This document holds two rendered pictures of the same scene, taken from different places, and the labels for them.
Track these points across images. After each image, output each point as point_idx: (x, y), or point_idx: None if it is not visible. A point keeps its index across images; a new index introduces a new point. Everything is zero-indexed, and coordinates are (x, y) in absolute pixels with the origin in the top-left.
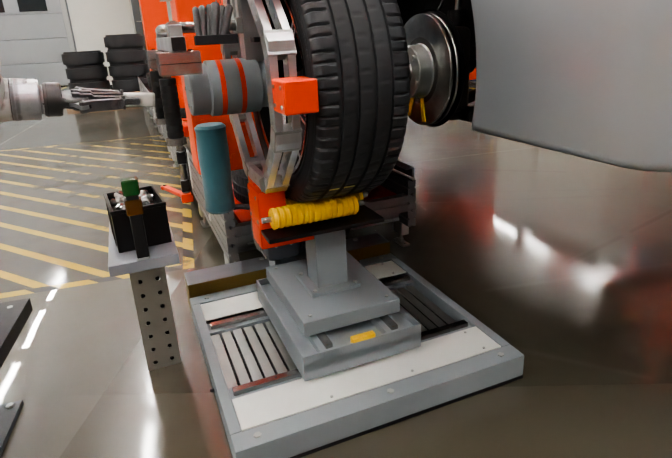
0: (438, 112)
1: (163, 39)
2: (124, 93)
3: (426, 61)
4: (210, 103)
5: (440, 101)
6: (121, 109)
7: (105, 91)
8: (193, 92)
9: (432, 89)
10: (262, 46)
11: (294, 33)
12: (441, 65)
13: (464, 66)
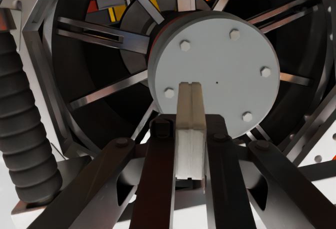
0: (129, 13)
1: (202, 228)
2: (186, 178)
3: None
4: (154, 58)
5: (129, 24)
6: (116, 140)
7: (269, 228)
8: (153, 95)
9: (144, 31)
10: (60, 160)
11: (132, 135)
12: (136, 56)
13: (120, 57)
